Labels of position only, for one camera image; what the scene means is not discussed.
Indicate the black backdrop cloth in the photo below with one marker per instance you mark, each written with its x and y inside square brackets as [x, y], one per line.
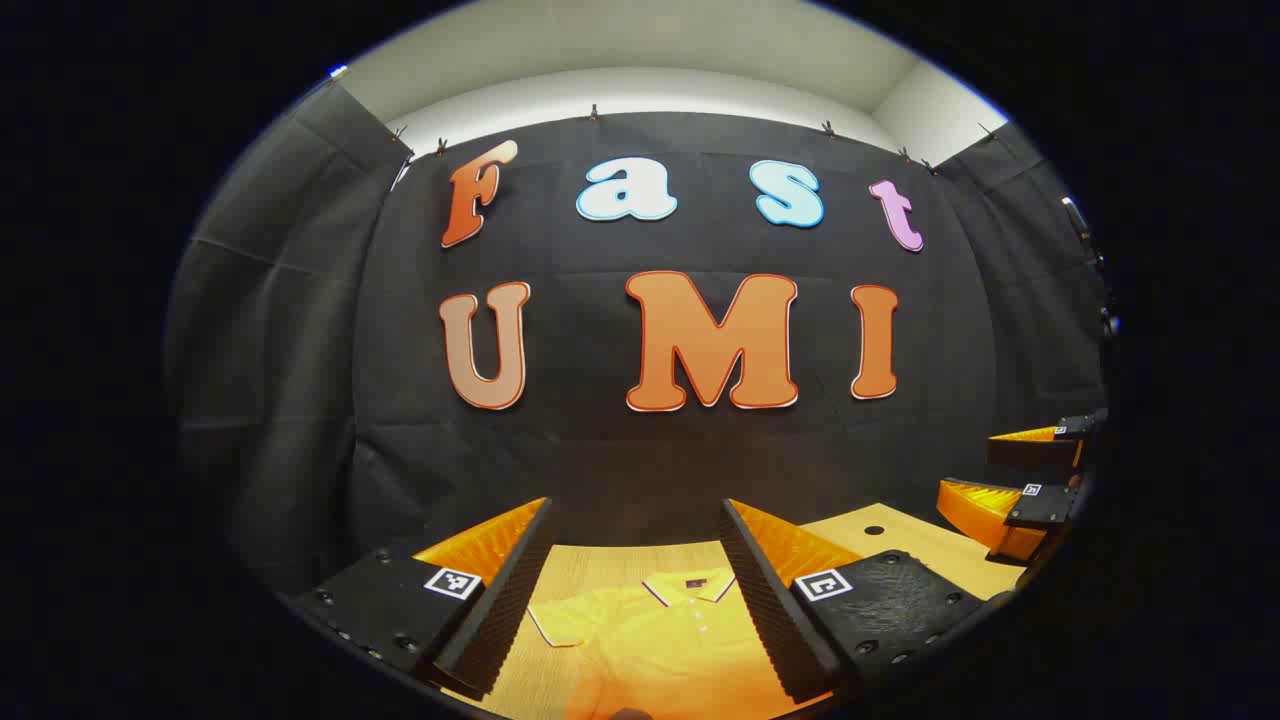
[600, 460]

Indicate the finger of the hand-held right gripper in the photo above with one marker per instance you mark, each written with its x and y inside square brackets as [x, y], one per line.
[1035, 450]
[985, 515]

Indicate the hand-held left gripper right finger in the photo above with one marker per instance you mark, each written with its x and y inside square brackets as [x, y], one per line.
[770, 610]

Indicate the black metal stand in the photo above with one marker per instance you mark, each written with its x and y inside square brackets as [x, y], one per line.
[1078, 220]

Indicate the orange T-shirt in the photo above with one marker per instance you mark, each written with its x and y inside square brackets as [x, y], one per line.
[660, 650]

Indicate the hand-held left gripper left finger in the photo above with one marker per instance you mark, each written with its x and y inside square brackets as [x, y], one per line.
[500, 610]

